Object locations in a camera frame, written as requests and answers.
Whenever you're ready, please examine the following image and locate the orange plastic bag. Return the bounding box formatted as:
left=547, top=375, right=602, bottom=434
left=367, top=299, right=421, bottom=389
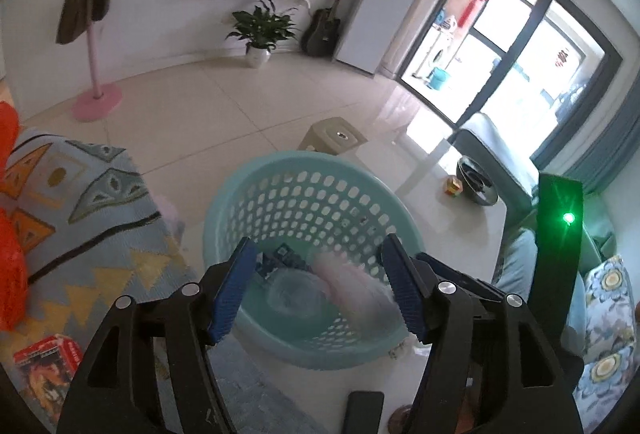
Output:
left=0, top=208, right=29, bottom=332
left=0, top=100, right=21, bottom=170

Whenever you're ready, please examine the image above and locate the black remote control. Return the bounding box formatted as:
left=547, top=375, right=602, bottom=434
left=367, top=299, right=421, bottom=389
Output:
left=341, top=390, right=386, bottom=434

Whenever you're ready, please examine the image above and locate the grey sofa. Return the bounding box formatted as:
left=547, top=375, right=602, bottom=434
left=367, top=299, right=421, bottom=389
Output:
left=452, top=112, right=616, bottom=365

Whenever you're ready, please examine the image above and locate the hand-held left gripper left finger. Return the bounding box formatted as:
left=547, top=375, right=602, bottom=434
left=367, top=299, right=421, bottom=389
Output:
left=56, top=236, right=259, bottom=434

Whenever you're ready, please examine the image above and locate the teal plastic laundry basket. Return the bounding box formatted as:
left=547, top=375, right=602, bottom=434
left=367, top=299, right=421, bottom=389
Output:
left=202, top=150, right=427, bottom=371

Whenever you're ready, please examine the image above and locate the clear plastic cup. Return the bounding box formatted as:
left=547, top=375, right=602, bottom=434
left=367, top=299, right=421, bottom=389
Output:
left=265, top=271, right=331, bottom=317

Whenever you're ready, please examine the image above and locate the potted green plant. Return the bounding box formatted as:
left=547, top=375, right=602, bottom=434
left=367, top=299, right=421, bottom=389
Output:
left=225, top=0, right=301, bottom=70

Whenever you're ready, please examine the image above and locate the blue snack packet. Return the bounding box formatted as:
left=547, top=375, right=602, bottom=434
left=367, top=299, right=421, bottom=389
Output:
left=254, top=243, right=313, bottom=282

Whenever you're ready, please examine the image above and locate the pink cloth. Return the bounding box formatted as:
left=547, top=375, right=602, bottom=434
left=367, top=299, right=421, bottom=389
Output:
left=311, top=250, right=401, bottom=330

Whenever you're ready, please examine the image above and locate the sliding glass door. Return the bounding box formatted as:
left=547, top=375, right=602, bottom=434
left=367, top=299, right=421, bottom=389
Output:
left=397, top=0, right=625, bottom=160

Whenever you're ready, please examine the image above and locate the red printed carton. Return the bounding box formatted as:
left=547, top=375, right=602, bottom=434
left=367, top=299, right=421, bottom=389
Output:
left=12, top=334, right=85, bottom=420

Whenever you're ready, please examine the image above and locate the white washing machine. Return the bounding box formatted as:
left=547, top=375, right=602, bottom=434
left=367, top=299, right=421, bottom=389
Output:
left=422, top=34, right=458, bottom=80

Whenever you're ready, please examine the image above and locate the patterned woven blanket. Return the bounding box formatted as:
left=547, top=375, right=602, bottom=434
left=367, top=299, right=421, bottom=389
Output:
left=0, top=126, right=326, bottom=434

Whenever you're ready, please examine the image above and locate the beige plastic stool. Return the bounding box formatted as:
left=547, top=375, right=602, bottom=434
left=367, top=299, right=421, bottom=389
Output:
left=298, top=116, right=368, bottom=157

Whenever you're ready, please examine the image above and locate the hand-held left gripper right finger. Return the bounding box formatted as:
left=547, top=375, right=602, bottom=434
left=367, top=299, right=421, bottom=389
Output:
left=381, top=234, right=586, bottom=434

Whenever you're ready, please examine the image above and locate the brown round object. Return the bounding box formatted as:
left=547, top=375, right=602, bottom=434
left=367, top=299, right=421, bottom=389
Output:
left=390, top=405, right=413, bottom=434

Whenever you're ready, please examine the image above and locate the floral cushion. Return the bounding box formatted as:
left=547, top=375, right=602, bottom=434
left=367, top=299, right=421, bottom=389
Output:
left=572, top=254, right=640, bottom=432

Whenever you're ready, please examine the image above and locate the blue grey curtain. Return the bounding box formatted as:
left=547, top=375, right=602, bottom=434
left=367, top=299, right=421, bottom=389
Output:
left=530, top=114, right=640, bottom=195

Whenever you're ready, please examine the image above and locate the black ashtray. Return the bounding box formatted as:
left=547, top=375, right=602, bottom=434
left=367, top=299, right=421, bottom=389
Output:
left=456, top=155, right=499, bottom=206

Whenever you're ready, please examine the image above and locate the pink coat rack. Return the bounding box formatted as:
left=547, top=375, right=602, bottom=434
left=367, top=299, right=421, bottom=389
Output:
left=71, top=0, right=124, bottom=122

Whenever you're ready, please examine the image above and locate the black acoustic guitar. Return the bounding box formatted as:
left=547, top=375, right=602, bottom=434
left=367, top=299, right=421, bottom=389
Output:
left=301, top=6, right=342, bottom=57

